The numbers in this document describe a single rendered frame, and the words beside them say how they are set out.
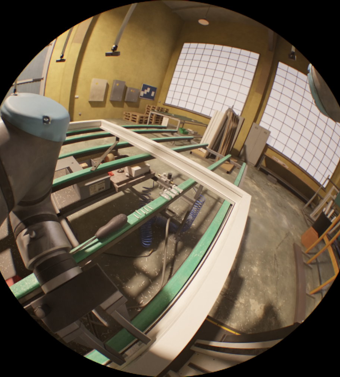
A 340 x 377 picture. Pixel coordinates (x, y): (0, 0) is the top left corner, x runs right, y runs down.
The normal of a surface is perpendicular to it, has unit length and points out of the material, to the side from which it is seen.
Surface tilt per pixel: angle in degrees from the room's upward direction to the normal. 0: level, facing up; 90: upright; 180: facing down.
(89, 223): 0
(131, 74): 90
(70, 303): 20
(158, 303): 0
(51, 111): 26
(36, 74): 90
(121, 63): 90
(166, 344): 0
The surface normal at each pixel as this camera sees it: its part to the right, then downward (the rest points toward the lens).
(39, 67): 0.78, 0.51
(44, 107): 0.65, -0.69
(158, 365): 0.26, -0.79
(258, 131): -0.57, 0.33
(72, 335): 0.51, -0.57
